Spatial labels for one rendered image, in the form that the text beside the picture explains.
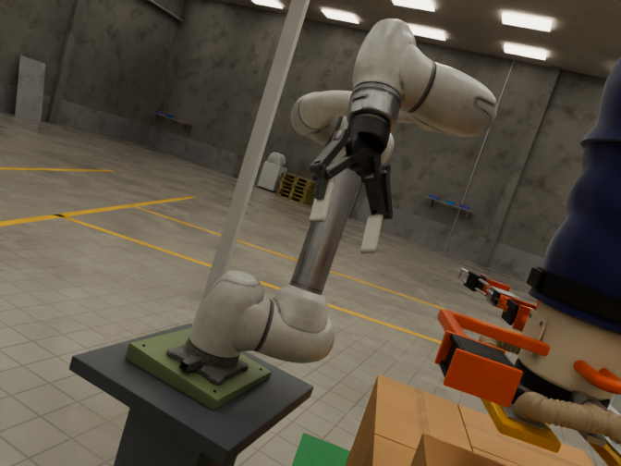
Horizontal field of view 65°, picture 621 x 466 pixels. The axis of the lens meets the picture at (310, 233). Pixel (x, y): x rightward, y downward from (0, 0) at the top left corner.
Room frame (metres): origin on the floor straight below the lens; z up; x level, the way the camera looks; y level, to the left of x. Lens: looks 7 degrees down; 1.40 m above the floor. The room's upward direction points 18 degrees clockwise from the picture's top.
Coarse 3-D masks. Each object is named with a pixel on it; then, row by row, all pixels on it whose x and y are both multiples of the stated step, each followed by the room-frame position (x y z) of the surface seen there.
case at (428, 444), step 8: (424, 440) 0.94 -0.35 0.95; (432, 440) 0.95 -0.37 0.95; (440, 440) 0.96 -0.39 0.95; (424, 448) 0.91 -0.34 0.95; (432, 448) 0.92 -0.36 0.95; (440, 448) 0.93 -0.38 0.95; (448, 448) 0.94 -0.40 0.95; (456, 448) 0.95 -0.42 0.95; (416, 456) 0.95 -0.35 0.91; (424, 456) 0.89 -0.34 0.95; (432, 456) 0.89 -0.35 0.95; (440, 456) 0.90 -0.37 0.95; (448, 456) 0.91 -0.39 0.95; (456, 456) 0.92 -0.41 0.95; (464, 456) 0.93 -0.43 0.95; (472, 456) 0.94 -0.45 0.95; (480, 456) 0.95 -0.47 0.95; (416, 464) 0.93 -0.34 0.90; (424, 464) 0.86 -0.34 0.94; (432, 464) 0.86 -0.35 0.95; (440, 464) 0.87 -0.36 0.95; (448, 464) 0.88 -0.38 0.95; (456, 464) 0.89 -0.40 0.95; (464, 464) 0.90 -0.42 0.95; (472, 464) 0.91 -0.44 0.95; (480, 464) 0.92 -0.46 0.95; (488, 464) 0.93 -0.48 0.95; (496, 464) 0.94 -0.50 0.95; (504, 464) 0.95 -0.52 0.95
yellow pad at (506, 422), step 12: (516, 396) 0.84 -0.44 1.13; (492, 408) 0.82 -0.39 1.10; (504, 408) 0.81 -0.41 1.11; (504, 420) 0.77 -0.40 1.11; (516, 420) 0.78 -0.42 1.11; (504, 432) 0.76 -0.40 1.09; (516, 432) 0.76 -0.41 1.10; (528, 432) 0.76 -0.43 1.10; (540, 432) 0.77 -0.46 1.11; (552, 432) 0.79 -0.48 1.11; (540, 444) 0.76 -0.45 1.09; (552, 444) 0.75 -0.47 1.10
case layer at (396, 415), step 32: (384, 384) 2.21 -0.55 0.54; (384, 416) 1.88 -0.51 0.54; (416, 416) 1.97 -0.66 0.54; (448, 416) 2.07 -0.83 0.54; (480, 416) 2.19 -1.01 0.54; (352, 448) 2.25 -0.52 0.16; (384, 448) 1.63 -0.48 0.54; (416, 448) 1.70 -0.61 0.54; (480, 448) 1.86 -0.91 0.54; (512, 448) 1.96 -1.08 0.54; (544, 448) 2.06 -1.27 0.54; (576, 448) 2.17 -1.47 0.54
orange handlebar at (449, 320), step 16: (448, 320) 0.82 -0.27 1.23; (464, 320) 0.88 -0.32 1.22; (464, 336) 0.74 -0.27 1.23; (496, 336) 0.88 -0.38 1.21; (512, 336) 0.88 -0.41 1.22; (544, 352) 0.87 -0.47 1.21; (576, 368) 0.83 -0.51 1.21; (592, 368) 0.80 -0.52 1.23; (592, 384) 0.78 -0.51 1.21; (608, 384) 0.76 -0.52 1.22
